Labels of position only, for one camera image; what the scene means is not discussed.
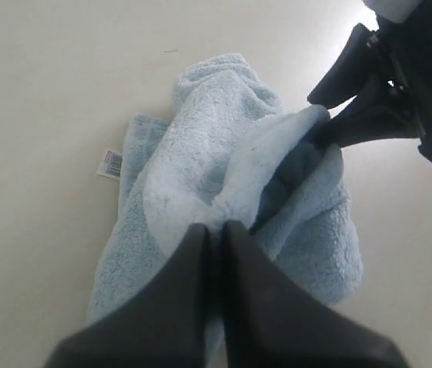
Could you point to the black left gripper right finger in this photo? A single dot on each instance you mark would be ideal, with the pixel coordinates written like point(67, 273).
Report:
point(271, 322)

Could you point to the light blue fleece towel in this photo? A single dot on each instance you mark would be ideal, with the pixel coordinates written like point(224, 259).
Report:
point(231, 152)

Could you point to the white towel care label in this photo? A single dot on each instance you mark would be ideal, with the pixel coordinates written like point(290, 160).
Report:
point(110, 165)

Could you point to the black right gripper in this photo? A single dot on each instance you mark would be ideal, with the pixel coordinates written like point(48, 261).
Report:
point(379, 111)

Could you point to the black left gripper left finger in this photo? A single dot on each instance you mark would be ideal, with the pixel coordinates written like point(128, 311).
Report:
point(162, 326)

